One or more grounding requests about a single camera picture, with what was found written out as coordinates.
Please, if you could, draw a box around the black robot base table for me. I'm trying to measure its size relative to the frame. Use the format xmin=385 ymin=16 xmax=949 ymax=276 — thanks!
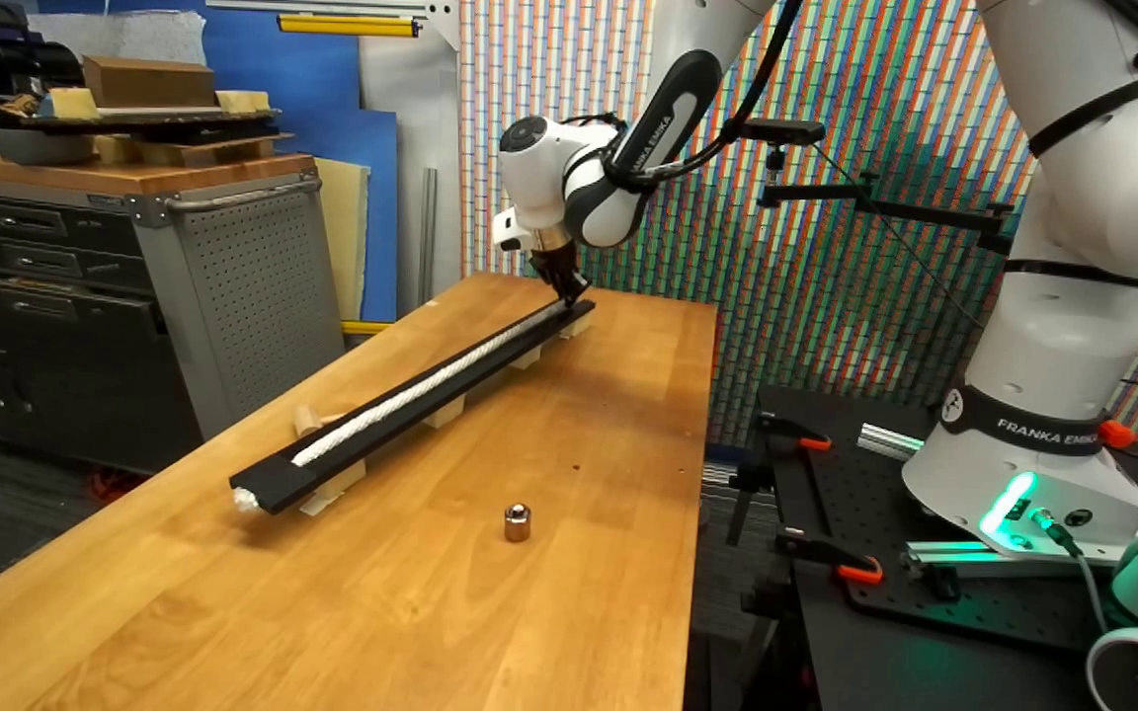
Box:
xmin=753 ymin=387 xmax=1138 ymax=711

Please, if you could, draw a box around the grey metal tool cabinet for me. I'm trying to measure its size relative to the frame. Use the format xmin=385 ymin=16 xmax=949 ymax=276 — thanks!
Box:
xmin=0 ymin=155 xmax=350 ymax=479

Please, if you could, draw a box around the red handled clamp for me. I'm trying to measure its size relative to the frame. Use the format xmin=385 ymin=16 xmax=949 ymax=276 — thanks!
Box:
xmin=1096 ymin=409 xmax=1138 ymax=459

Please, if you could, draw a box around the wooden boards stack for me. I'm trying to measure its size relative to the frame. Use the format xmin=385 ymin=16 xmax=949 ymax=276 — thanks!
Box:
xmin=0 ymin=101 xmax=288 ymax=170

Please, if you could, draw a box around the grey cable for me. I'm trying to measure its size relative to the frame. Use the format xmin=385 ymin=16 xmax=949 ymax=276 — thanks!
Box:
xmin=1028 ymin=505 xmax=1115 ymax=637

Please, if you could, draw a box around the brown wooden box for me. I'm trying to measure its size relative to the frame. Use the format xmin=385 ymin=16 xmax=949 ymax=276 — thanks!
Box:
xmin=80 ymin=52 xmax=227 ymax=109

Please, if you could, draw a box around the orange handled black clamp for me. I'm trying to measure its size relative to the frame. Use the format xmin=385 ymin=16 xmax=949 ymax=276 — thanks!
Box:
xmin=778 ymin=526 xmax=886 ymax=591
xmin=753 ymin=405 xmax=837 ymax=459

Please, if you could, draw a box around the yellow bar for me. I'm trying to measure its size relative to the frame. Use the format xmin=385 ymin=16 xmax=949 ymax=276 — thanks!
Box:
xmin=275 ymin=13 xmax=423 ymax=41

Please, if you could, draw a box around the silver aluminium rail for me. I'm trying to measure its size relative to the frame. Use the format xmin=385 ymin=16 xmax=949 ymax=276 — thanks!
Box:
xmin=858 ymin=420 xmax=928 ymax=461

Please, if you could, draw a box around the beige leaning board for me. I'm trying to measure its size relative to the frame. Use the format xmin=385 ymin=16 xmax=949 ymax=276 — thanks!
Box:
xmin=314 ymin=155 xmax=371 ymax=329

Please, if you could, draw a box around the long black board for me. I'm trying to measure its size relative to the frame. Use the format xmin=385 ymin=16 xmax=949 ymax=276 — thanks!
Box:
xmin=227 ymin=297 xmax=601 ymax=523

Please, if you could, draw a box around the white braided rope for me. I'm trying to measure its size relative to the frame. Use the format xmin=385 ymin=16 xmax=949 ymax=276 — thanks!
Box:
xmin=227 ymin=305 xmax=567 ymax=517

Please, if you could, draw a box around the green lit aluminium rail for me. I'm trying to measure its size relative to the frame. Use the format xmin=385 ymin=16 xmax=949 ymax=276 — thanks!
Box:
xmin=904 ymin=536 xmax=1077 ymax=574

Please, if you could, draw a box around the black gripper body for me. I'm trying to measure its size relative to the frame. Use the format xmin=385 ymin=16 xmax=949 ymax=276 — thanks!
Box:
xmin=531 ymin=242 xmax=588 ymax=287

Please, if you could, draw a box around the black camera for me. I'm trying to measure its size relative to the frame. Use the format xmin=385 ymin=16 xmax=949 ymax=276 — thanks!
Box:
xmin=726 ymin=113 xmax=832 ymax=150

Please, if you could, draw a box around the black bag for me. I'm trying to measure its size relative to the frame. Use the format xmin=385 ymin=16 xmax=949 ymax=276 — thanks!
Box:
xmin=0 ymin=5 xmax=88 ymax=93

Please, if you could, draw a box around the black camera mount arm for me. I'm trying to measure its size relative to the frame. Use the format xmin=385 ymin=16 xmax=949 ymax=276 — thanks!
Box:
xmin=757 ymin=138 xmax=1017 ymax=251

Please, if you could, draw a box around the blue wall panel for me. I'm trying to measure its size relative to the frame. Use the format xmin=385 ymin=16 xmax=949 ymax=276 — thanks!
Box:
xmin=200 ymin=0 xmax=405 ymax=329

